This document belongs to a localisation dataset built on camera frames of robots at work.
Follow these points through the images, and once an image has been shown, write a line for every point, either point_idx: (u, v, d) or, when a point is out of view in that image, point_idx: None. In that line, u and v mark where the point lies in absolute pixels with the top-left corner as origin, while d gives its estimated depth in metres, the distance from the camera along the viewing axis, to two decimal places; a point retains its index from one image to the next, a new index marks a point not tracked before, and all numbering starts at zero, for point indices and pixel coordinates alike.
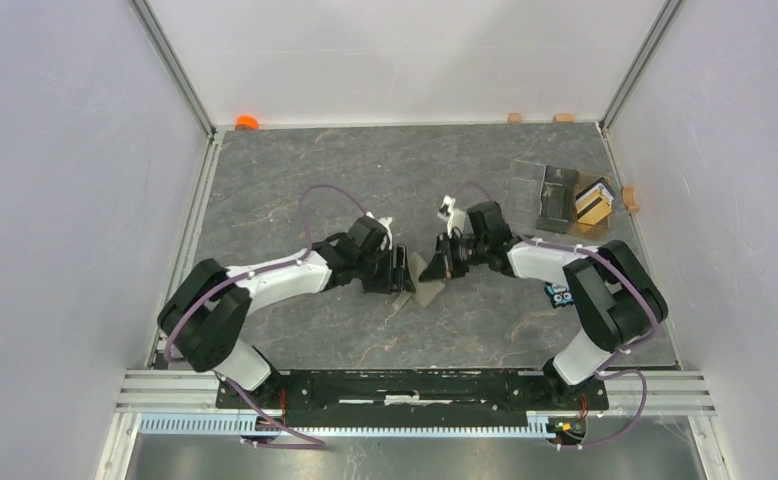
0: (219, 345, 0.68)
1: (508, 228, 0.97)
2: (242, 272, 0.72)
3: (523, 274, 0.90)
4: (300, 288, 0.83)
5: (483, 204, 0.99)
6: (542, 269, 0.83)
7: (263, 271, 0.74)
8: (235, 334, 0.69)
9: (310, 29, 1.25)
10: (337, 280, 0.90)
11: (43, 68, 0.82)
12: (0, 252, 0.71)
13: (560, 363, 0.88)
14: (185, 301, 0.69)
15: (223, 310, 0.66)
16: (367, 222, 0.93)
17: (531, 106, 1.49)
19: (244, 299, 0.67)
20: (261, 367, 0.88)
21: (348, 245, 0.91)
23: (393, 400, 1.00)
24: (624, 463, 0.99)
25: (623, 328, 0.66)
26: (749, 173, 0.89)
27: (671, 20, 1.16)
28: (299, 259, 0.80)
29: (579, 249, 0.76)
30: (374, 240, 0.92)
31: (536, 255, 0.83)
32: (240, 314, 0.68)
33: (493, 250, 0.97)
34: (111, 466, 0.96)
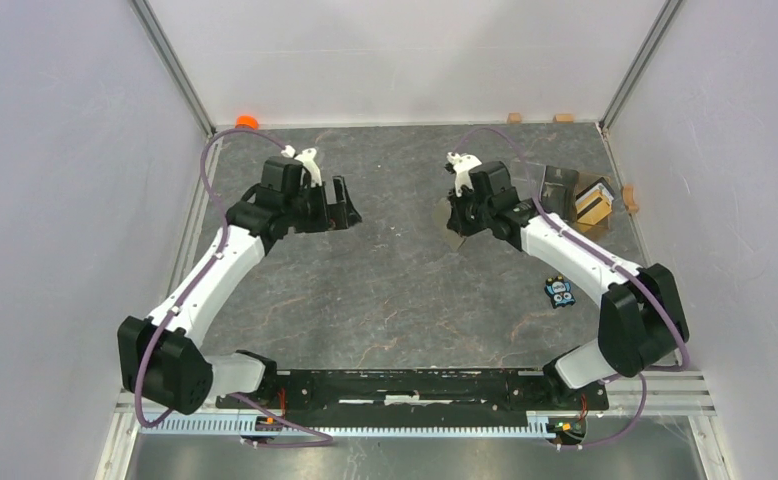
0: (197, 383, 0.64)
1: (514, 192, 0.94)
2: (167, 312, 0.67)
3: (533, 252, 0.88)
4: (240, 274, 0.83)
5: (487, 165, 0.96)
6: (561, 257, 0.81)
7: (184, 297, 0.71)
8: (205, 367, 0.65)
9: (311, 29, 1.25)
10: (272, 232, 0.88)
11: (43, 68, 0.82)
12: (0, 252, 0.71)
13: (561, 368, 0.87)
14: (136, 364, 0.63)
15: (185, 354, 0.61)
16: (276, 162, 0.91)
17: (530, 106, 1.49)
19: (185, 342, 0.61)
20: (253, 365, 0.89)
21: (269, 195, 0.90)
23: (393, 400, 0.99)
24: (625, 463, 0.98)
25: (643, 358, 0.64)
26: (748, 173, 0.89)
27: (671, 20, 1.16)
28: (217, 252, 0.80)
29: (618, 265, 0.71)
30: (292, 181, 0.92)
31: (558, 241, 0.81)
32: (190, 354, 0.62)
33: (498, 217, 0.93)
34: (111, 465, 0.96)
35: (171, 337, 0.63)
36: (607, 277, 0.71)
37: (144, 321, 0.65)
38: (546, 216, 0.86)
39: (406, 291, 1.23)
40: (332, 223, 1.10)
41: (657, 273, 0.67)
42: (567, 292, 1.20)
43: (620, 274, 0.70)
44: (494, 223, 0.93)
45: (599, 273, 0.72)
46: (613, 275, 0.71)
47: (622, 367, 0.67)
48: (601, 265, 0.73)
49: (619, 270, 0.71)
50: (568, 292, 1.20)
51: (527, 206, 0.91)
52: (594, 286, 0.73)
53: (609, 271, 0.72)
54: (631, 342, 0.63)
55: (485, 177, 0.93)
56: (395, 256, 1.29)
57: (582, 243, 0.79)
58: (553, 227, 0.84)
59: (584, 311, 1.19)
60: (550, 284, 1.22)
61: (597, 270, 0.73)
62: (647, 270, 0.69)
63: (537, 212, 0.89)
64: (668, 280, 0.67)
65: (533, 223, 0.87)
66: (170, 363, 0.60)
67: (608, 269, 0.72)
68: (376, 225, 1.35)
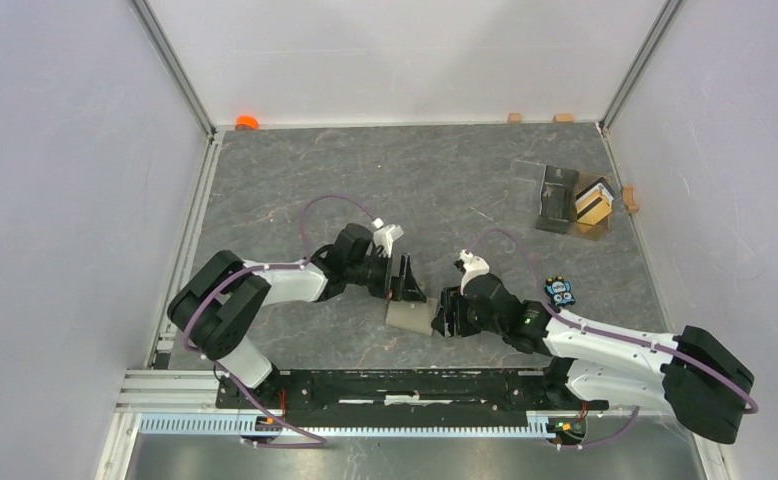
0: (237, 329, 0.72)
1: (515, 297, 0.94)
2: (257, 265, 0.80)
3: (563, 355, 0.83)
4: (298, 295, 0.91)
5: (485, 281, 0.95)
6: (597, 355, 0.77)
7: (276, 268, 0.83)
8: (248, 322, 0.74)
9: (310, 28, 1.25)
10: (328, 292, 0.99)
11: (42, 66, 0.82)
12: (0, 252, 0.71)
13: (577, 389, 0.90)
14: (201, 289, 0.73)
15: (258, 295, 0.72)
16: (353, 231, 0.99)
17: (531, 106, 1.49)
19: (263, 288, 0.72)
20: (262, 365, 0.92)
21: (336, 257, 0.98)
23: (393, 400, 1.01)
24: (623, 463, 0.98)
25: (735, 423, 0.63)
26: (750, 172, 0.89)
27: (671, 21, 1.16)
28: (302, 263, 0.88)
29: (658, 345, 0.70)
30: (361, 248, 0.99)
31: (589, 341, 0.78)
32: (257, 301, 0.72)
33: (515, 333, 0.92)
34: (111, 466, 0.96)
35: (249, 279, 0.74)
36: (656, 361, 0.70)
37: (235, 259, 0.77)
38: (558, 317, 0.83)
39: None
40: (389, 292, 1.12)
41: (697, 337, 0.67)
42: (567, 292, 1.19)
43: (664, 353, 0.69)
44: (514, 341, 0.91)
45: (645, 360, 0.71)
46: (658, 357, 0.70)
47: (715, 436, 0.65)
48: (641, 349, 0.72)
49: (662, 350, 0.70)
50: (568, 292, 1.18)
51: (536, 313, 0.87)
52: (647, 373, 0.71)
53: (652, 353, 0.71)
54: (721, 417, 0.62)
55: (486, 298, 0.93)
56: (396, 256, 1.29)
57: (611, 335, 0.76)
58: (572, 325, 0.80)
59: (584, 311, 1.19)
60: (550, 284, 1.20)
61: (641, 358, 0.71)
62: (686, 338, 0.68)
63: (549, 315, 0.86)
64: (709, 339, 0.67)
65: (550, 330, 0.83)
66: (241, 296, 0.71)
67: (650, 352, 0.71)
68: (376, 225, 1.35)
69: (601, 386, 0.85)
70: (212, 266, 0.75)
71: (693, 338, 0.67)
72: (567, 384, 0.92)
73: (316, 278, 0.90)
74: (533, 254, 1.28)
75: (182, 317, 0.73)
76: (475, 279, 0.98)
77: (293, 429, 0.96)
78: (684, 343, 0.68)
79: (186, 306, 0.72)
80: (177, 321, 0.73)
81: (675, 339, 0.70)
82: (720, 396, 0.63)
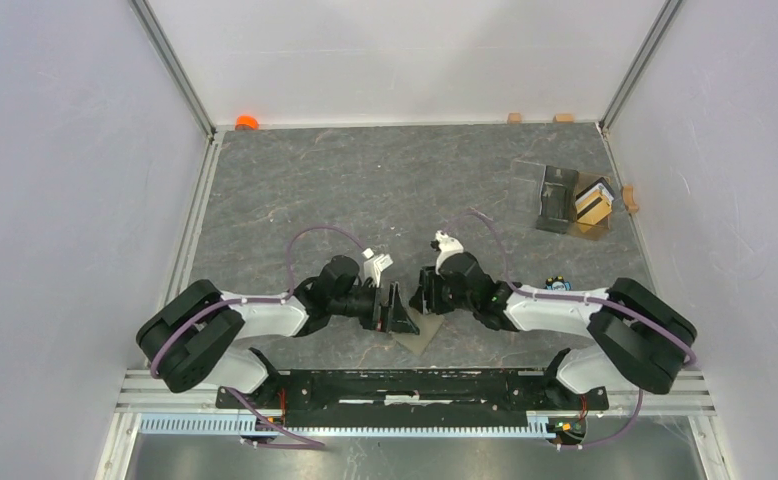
0: (202, 363, 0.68)
1: (488, 275, 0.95)
2: (235, 297, 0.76)
3: (526, 326, 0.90)
4: (276, 327, 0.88)
5: (459, 257, 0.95)
6: (549, 318, 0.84)
7: (253, 302, 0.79)
8: (219, 357, 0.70)
9: (310, 29, 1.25)
10: (309, 327, 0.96)
11: (42, 67, 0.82)
12: (0, 254, 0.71)
13: (565, 379, 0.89)
14: (173, 319, 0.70)
15: (231, 330, 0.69)
16: (337, 265, 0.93)
17: (531, 107, 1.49)
19: (236, 322, 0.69)
20: (256, 371, 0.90)
21: (318, 292, 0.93)
23: (393, 400, 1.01)
24: (624, 463, 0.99)
25: (669, 368, 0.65)
26: (750, 173, 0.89)
27: (671, 22, 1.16)
28: (283, 298, 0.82)
29: (590, 297, 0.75)
30: (347, 282, 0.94)
31: (540, 306, 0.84)
32: (226, 336, 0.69)
33: (485, 309, 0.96)
34: (110, 465, 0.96)
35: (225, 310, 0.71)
36: (587, 312, 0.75)
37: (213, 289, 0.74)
38: (519, 290, 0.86)
39: (404, 291, 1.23)
40: (379, 322, 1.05)
41: (626, 286, 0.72)
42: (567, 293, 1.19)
43: (595, 303, 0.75)
44: (485, 317, 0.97)
45: (579, 313, 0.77)
46: (591, 307, 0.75)
47: (655, 385, 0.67)
48: (577, 303, 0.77)
49: (593, 301, 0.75)
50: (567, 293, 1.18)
51: (505, 291, 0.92)
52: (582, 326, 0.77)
53: (586, 305, 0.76)
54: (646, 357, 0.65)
55: (461, 275, 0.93)
56: (396, 257, 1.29)
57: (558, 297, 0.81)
58: (527, 295, 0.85)
59: None
60: (550, 284, 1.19)
61: (576, 311, 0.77)
62: (617, 287, 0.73)
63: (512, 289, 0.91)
64: (638, 288, 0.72)
65: (511, 301, 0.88)
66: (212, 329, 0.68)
67: (585, 305, 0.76)
68: (376, 226, 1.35)
69: (581, 370, 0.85)
70: (189, 295, 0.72)
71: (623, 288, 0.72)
72: (556, 376, 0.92)
73: (296, 313, 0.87)
74: (533, 254, 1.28)
75: (151, 348, 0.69)
76: (446, 259, 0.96)
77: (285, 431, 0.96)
78: (617, 293, 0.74)
79: (157, 336, 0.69)
80: (146, 351, 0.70)
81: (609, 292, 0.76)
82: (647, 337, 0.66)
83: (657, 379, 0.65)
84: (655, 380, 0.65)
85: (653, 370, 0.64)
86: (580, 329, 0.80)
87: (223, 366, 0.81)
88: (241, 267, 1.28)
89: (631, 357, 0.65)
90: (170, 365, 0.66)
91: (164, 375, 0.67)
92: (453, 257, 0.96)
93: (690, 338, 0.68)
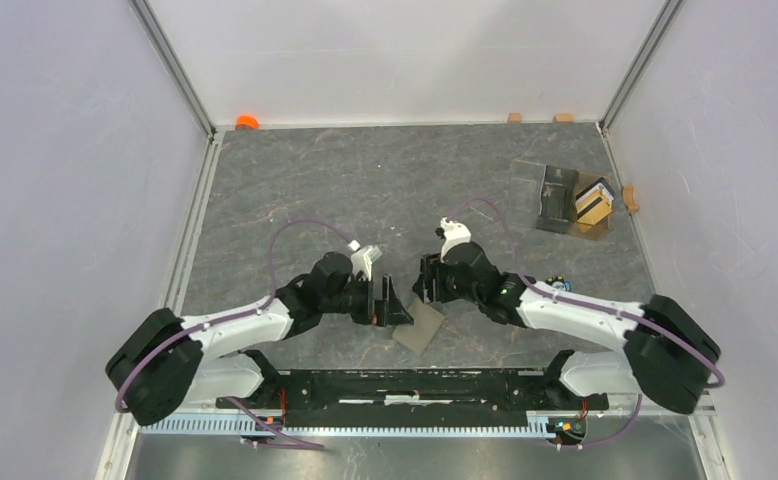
0: (167, 396, 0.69)
1: (495, 267, 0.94)
2: (197, 324, 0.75)
3: (537, 326, 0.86)
4: (260, 338, 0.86)
5: (466, 248, 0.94)
6: (567, 323, 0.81)
7: (218, 322, 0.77)
8: (187, 385, 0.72)
9: (310, 29, 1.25)
10: (300, 326, 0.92)
11: (42, 66, 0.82)
12: (0, 253, 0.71)
13: (569, 382, 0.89)
14: (136, 352, 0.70)
15: (191, 364, 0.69)
16: (330, 261, 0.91)
17: (531, 107, 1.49)
19: (196, 356, 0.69)
20: (249, 376, 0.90)
21: (311, 289, 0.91)
23: (393, 400, 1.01)
24: (624, 463, 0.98)
25: (694, 391, 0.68)
26: (750, 172, 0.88)
27: (670, 22, 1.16)
28: (258, 307, 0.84)
29: (624, 313, 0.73)
30: (339, 279, 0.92)
31: (558, 309, 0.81)
32: (188, 370, 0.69)
33: (491, 302, 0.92)
34: (110, 466, 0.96)
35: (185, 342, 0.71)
36: (620, 328, 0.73)
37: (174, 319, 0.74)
38: (534, 287, 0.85)
39: (404, 291, 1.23)
40: (374, 318, 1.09)
41: (663, 305, 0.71)
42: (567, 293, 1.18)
43: (629, 319, 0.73)
44: (490, 311, 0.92)
45: (610, 327, 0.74)
46: (624, 323, 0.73)
47: (677, 405, 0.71)
48: (608, 316, 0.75)
49: (627, 317, 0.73)
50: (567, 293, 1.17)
51: (513, 284, 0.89)
52: (611, 340, 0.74)
53: (618, 320, 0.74)
54: (680, 385, 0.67)
55: (467, 266, 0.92)
56: (396, 256, 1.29)
57: (581, 303, 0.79)
58: (546, 295, 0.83)
59: None
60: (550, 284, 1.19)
61: (606, 325, 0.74)
62: (653, 305, 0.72)
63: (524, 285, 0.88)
64: (675, 308, 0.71)
65: (525, 299, 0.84)
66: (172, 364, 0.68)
67: (616, 319, 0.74)
68: (376, 225, 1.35)
69: (591, 375, 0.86)
70: (149, 327, 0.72)
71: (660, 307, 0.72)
72: (560, 377, 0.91)
73: (279, 321, 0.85)
74: (533, 254, 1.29)
75: (119, 379, 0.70)
76: (453, 249, 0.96)
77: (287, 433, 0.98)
78: (651, 310, 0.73)
79: (122, 370, 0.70)
80: (115, 383, 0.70)
81: (640, 307, 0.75)
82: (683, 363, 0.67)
83: (682, 401, 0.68)
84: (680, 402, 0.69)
85: (683, 395, 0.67)
86: (604, 342, 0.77)
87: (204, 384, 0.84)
88: (241, 267, 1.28)
89: (666, 381, 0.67)
90: (138, 399, 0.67)
91: (134, 408, 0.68)
92: (460, 247, 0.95)
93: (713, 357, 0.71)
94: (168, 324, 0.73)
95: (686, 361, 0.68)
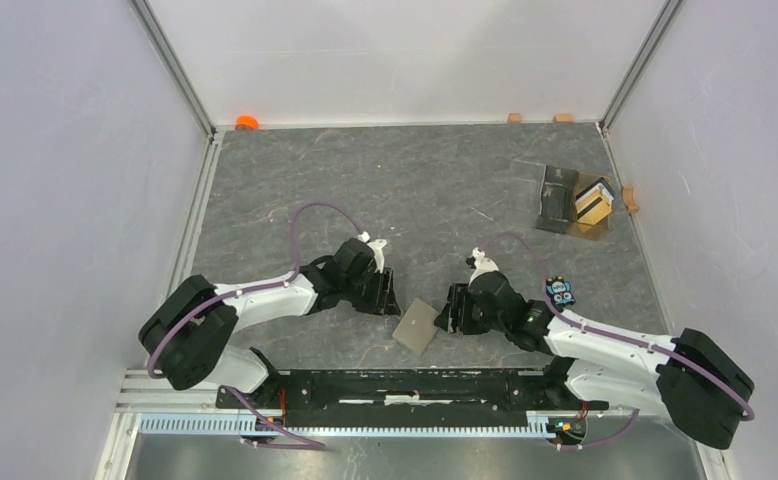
0: (204, 361, 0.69)
1: (521, 296, 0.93)
2: (230, 290, 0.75)
3: (565, 355, 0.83)
4: (285, 310, 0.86)
5: (491, 276, 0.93)
6: (595, 355, 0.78)
7: (250, 290, 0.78)
8: (220, 352, 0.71)
9: (310, 29, 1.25)
10: (322, 302, 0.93)
11: (42, 66, 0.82)
12: (0, 253, 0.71)
13: (575, 387, 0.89)
14: (171, 318, 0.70)
15: (226, 328, 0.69)
16: (355, 245, 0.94)
17: (531, 107, 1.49)
19: (231, 320, 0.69)
20: (256, 371, 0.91)
21: (334, 269, 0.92)
23: (393, 400, 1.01)
24: (624, 463, 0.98)
25: (729, 427, 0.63)
26: (750, 172, 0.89)
27: (670, 22, 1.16)
28: (285, 280, 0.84)
29: (656, 346, 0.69)
30: (360, 265, 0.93)
31: (587, 341, 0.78)
32: (223, 334, 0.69)
33: (518, 330, 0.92)
34: (110, 465, 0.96)
35: (219, 308, 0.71)
36: (652, 362, 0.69)
37: (208, 285, 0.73)
38: (561, 316, 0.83)
39: (404, 290, 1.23)
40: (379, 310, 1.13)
41: (695, 340, 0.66)
42: (567, 292, 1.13)
43: (661, 354, 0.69)
44: (517, 338, 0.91)
45: (642, 360, 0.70)
46: (656, 357, 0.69)
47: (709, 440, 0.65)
48: (639, 349, 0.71)
49: (659, 351, 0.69)
50: (568, 292, 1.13)
51: (540, 311, 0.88)
52: (642, 373, 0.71)
53: (649, 353, 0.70)
54: (717, 422, 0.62)
55: (491, 295, 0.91)
56: (396, 257, 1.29)
57: (612, 335, 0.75)
58: (574, 325, 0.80)
59: (583, 310, 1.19)
60: (550, 284, 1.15)
61: (638, 358, 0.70)
62: (684, 340, 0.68)
63: (552, 314, 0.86)
64: (708, 342, 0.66)
65: (551, 329, 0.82)
66: (207, 329, 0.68)
67: (647, 353, 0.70)
68: (376, 225, 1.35)
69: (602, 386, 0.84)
70: (183, 292, 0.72)
71: (691, 340, 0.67)
72: (566, 382, 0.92)
73: (304, 294, 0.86)
74: (533, 253, 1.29)
75: (154, 345, 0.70)
76: (479, 276, 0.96)
77: (284, 431, 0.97)
78: (682, 345, 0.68)
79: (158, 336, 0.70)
80: (148, 350, 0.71)
81: (673, 341, 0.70)
82: (717, 399, 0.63)
83: (718, 438, 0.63)
84: (716, 439, 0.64)
85: (718, 433, 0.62)
86: (633, 375, 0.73)
87: (224, 365, 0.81)
88: (241, 267, 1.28)
89: (695, 414, 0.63)
90: (170, 365, 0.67)
91: (170, 374, 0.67)
92: (484, 276, 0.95)
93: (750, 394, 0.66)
94: (202, 289, 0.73)
95: (720, 396, 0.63)
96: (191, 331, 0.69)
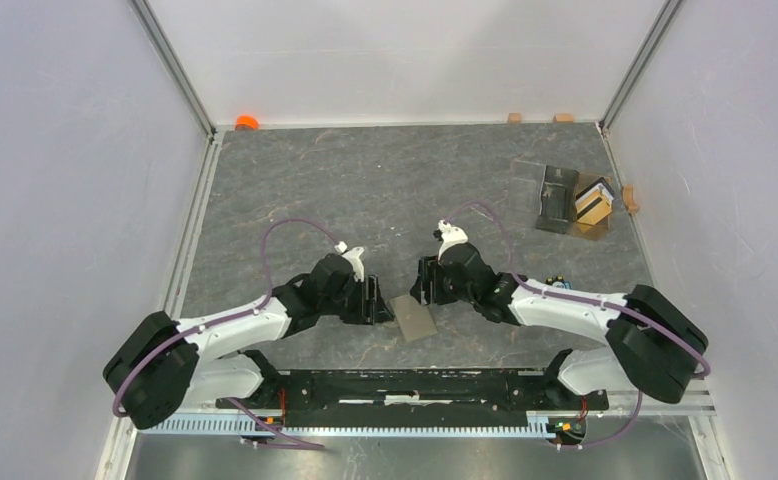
0: (165, 400, 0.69)
1: (491, 268, 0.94)
2: (192, 327, 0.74)
3: (530, 322, 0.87)
4: (260, 336, 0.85)
5: (461, 247, 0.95)
6: (557, 318, 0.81)
7: (214, 325, 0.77)
8: (183, 391, 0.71)
9: (310, 29, 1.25)
10: (297, 325, 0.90)
11: (42, 67, 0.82)
12: (0, 252, 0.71)
13: (567, 381, 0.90)
14: (132, 356, 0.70)
15: (186, 368, 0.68)
16: (330, 262, 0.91)
17: (531, 107, 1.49)
19: (191, 359, 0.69)
20: (248, 376, 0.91)
21: (311, 288, 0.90)
23: (393, 400, 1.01)
24: (625, 464, 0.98)
25: (680, 381, 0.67)
26: (749, 173, 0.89)
27: (671, 22, 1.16)
28: (255, 308, 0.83)
29: (607, 303, 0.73)
30: (338, 282, 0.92)
31: (548, 304, 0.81)
32: (184, 374, 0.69)
33: (486, 301, 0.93)
34: (111, 466, 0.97)
35: (179, 346, 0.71)
36: (603, 318, 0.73)
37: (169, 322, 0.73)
38: (525, 284, 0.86)
39: (404, 290, 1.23)
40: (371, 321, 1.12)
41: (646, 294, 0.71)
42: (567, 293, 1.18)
43: (612, 309, 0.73)
44: (486, 309, 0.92)
45: (595, 318, 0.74)
46: (607, 313, 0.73)
47: (664, 396, 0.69)
48: (592, 307, 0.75)
49: (610, 306, 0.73)
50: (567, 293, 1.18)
51: (507, 282, 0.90)
52: (596, 330, 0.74)
53: (602, 310, 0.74)
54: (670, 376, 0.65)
55: (461, 266, 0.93)
56: (396, 257, 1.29)
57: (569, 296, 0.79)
58: (536, 291, 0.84)
59: None
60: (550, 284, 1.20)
61: (591, 315, 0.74)
62: (634, 294, 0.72)
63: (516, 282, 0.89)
64: (657, 297, 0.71)
65: (516, 295, 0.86)
66: (167, 369, 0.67)
67: (600, 309, 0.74)
68: (376, 225, 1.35)
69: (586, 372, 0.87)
70: (144, 330, 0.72)
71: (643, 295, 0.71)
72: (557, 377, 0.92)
73: (277, 320, 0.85)
74: (533, 254, 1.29)
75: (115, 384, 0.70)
76: (448, 249, 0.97)
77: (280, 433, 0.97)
78: (634, 300, 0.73)
79: (119, 374, 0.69)
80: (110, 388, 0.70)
81: (625, 297, 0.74)
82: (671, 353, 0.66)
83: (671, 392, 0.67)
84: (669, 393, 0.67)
85: (671, 388, 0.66)
86: (592, 335, 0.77)
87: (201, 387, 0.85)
88: (241, 267, 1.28)
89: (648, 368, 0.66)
90: (132, 405, 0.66)
91: (132, 413, 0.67)
92: (455, 248, 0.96)
93: (702, 349, 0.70)
94: (164, 327, 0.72)
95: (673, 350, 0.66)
96: (154, 368, 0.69)
